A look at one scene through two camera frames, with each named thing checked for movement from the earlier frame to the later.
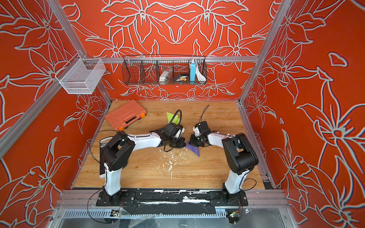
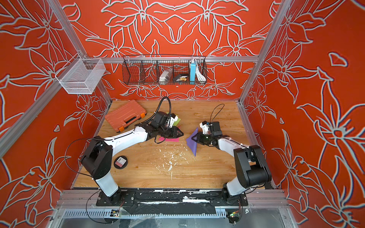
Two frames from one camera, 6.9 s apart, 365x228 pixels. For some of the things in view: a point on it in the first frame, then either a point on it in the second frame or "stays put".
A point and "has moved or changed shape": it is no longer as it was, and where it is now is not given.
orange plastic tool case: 125,115 stays put
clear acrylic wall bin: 81,76 stays put
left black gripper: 182,141 → 175,133
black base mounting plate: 171,201 stays put
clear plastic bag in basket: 165,76 stays put
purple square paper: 195,149 has moved or changed shape
